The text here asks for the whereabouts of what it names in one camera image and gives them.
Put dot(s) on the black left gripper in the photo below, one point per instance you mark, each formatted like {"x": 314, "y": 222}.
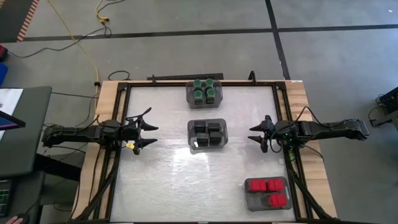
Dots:
{"x": 130, "y": 133}

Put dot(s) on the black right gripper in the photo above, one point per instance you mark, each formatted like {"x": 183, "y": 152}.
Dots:
{"x": 275, "y": 132}

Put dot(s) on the green cap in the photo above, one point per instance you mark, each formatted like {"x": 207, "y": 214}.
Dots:
{"x": 198, "y": 94}

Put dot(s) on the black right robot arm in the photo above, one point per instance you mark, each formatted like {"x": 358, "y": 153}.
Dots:
{"x": 329, "y": 130}

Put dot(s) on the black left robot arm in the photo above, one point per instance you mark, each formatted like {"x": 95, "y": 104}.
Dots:
{"x": 77, "y": 133}

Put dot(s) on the yellow label tag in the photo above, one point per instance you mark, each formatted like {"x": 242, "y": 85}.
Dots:
{"x": 130, "y": 145}

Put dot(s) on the grey translucent plastic bin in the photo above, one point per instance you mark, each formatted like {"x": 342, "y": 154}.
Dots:
{"x": 222, "y": 124}
{"x": 258, "y": 203}
{"x": 204, "y": 105}

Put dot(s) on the white glossy table sheet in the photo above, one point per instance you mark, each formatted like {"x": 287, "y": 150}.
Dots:
{"x": 171, "y": 180}

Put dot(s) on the black flat bar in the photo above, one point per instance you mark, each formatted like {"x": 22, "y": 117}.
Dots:
{"x": 186, "y": 76}

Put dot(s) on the grey desk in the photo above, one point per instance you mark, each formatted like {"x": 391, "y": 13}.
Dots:
{"x": 28, "y": 149}

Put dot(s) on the black equipment stand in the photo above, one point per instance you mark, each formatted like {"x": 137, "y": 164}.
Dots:
{"x": 390, "y": 99}

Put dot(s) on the black tablet screen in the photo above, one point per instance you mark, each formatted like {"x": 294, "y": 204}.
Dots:
{"x": 7, "y": 123}

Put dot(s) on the white paper sheet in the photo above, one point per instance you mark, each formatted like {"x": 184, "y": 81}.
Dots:
{"x": 11, "y": 99}

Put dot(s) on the backlit keyboard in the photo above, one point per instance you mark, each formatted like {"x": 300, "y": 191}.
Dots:
{"x": 4, "y": 199}

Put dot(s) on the blue object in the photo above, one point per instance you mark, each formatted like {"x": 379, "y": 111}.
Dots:
{"x": 2, "y": 73}

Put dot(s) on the person's hand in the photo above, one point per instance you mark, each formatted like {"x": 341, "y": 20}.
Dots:
{"x": 12, "y": 221}

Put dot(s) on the red object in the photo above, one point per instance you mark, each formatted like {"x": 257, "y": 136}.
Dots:
{"x": 2, "y": 53}

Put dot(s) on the dark mat orange striped edge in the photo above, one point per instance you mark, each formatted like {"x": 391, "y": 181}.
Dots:
{"x": 12, "y": 18}

